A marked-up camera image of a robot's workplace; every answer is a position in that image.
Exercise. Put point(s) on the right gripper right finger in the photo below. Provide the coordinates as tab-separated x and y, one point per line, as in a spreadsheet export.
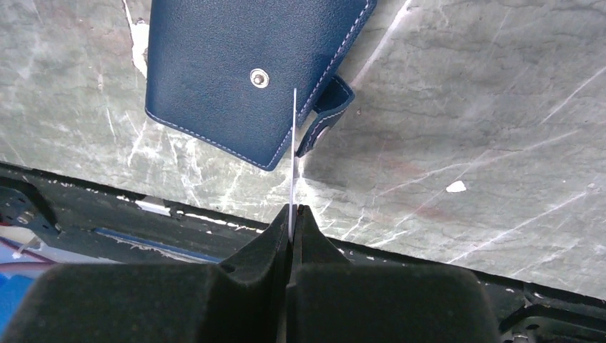
331	299

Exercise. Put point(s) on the blue leather card holder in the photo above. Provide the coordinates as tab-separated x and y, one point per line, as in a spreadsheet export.
240	75

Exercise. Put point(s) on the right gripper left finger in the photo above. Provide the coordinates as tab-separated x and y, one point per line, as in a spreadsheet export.
237	300

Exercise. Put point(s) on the silver credit card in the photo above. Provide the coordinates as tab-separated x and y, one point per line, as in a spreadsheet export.
293	169

